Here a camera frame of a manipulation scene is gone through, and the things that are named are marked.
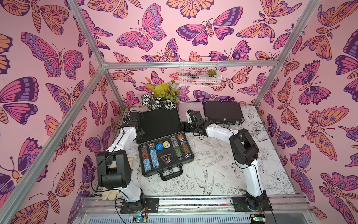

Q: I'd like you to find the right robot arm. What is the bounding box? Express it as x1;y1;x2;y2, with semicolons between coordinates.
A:
186;110;266;206

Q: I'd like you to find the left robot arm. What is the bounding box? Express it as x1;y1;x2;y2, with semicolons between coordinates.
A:
96;110;145;205

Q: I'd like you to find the large black poker case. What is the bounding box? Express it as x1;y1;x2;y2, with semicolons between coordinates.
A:
136;108;194;181

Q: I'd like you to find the striped black white plant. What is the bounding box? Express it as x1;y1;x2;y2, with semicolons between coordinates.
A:
141;94;177;110

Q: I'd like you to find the green leafy plant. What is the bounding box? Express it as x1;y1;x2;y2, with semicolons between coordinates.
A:
146;79;180;103

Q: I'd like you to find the small succulent plant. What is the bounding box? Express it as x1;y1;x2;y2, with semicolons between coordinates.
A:
207;69;217;76

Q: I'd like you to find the cream work glove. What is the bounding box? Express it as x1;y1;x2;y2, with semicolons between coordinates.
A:
102;187;123;201

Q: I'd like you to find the white wire basket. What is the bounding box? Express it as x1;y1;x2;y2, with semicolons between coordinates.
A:
178;60;222;88

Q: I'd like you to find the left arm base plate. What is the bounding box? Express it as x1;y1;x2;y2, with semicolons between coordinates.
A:
120;198;159;214

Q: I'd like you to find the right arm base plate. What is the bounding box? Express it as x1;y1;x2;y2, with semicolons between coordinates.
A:
230;196;273;212

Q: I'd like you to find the aluminium front rail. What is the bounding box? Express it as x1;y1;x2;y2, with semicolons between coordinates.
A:
81;194;311;216

